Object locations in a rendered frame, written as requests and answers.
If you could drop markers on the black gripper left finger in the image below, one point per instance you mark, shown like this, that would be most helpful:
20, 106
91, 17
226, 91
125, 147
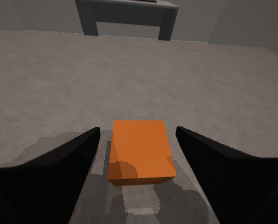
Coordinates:
45, 189

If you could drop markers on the orange block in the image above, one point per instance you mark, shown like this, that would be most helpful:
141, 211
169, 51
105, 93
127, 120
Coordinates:
140, 153

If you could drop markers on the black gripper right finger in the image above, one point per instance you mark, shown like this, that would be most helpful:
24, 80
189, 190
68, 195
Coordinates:
238, 186

